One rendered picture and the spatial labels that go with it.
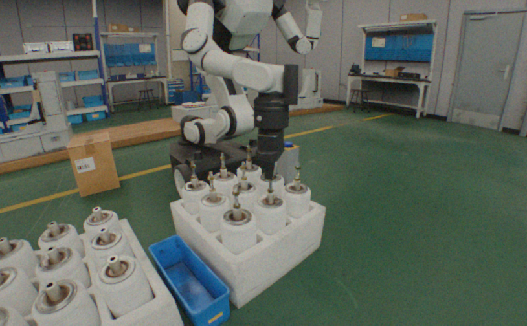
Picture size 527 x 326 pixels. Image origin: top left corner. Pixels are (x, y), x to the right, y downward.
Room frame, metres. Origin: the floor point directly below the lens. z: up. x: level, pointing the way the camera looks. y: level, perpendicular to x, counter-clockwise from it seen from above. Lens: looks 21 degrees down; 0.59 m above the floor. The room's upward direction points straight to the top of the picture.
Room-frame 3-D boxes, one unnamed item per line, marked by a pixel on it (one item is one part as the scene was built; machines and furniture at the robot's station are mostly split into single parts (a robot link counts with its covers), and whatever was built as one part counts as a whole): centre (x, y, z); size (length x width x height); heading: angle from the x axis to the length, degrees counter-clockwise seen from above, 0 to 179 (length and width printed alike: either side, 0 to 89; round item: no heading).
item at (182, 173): (0.99, 0.39, 0.10); 0.20 x 0.05 x 0.20; 41
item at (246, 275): (0.66, 0.06, 0.09); 0.39 x 0.39 x 0.18; 43
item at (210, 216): (0.58, 0.15, 0.16); 0.10 x 0.10 x 0.18
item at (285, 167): (0.91, -0.10, 0.16); 0.07 x 0.07 x 0.31; 43
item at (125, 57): (5.40, 3.18, 0.94); 1.40 x 0.70 x 1.88; 131
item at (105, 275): (0.28, 0.29, 0.25); 0.08 x 0.08 x 0.01
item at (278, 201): (0.57, -0.02, 0.25); 0.08 x 0.08 x 0.01
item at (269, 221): (0.57, -0.02, 0.16); 0.10 x 0.10 x 0.18
